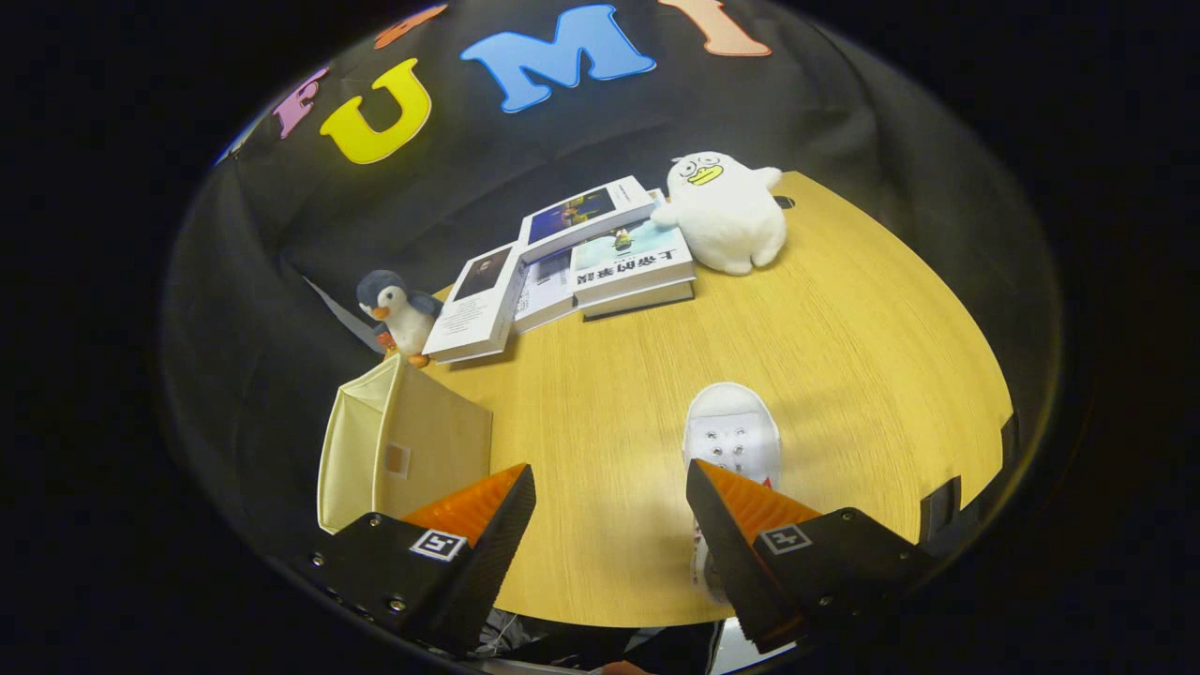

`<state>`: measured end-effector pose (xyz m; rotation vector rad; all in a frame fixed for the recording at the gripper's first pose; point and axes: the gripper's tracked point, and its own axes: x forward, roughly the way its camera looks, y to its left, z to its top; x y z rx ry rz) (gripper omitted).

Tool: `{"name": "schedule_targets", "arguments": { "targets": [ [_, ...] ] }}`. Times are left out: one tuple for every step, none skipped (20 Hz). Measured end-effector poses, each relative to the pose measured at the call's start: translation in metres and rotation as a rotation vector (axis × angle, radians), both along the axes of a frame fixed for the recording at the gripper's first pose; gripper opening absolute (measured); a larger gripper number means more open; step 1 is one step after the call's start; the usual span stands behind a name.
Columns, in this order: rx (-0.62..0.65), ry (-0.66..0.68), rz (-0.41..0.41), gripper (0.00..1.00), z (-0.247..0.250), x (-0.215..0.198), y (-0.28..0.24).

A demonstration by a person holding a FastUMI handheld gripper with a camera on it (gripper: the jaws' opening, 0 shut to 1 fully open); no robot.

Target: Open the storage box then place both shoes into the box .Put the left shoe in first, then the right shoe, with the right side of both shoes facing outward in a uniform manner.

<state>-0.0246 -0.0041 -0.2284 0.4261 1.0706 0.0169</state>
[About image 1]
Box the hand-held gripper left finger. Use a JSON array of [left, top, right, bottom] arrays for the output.
[[291, 462, 538, 657]]

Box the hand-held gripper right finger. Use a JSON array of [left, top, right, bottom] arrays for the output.
[[684, 457, 938, 655]]

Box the white canvas shoe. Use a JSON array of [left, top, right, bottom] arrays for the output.
[[682, 382, 784, 606]]

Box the beige fabric storage box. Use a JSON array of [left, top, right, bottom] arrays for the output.
[[317, 354, 494, 535]]

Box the white book with portrait cover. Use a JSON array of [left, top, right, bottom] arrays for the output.
[[422, 242, 529, 365]]

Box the grey penguin plush toy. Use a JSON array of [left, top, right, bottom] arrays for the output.
[[356, 270, 444, 368]]

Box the white book with text cover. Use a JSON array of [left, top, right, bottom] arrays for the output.
[[514, 248, 578, 334]]

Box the book with pale blue cover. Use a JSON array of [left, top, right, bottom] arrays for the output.
[[570, 192, 698, 322]]

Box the white duck plush toy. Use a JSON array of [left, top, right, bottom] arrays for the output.
[[650, 152, 788, 276]]

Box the book with blue photo cover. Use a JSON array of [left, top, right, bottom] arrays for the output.
[[517, 175, 657, 263]]

